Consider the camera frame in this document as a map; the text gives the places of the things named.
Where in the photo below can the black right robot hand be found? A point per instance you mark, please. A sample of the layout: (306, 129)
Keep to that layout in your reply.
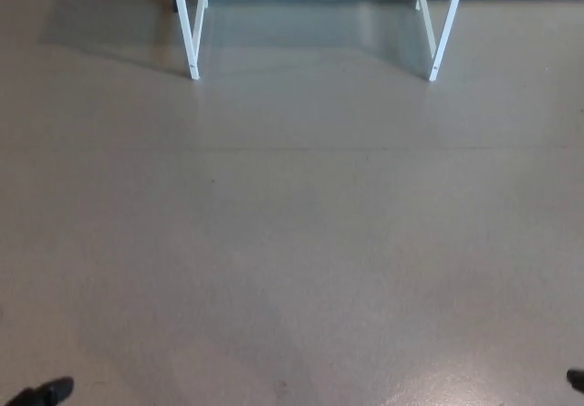
(577, 377)

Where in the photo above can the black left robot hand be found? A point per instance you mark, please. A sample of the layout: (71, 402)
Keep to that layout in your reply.
(50, 390)

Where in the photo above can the white desk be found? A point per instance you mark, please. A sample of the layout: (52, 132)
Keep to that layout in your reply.
(185, 23)

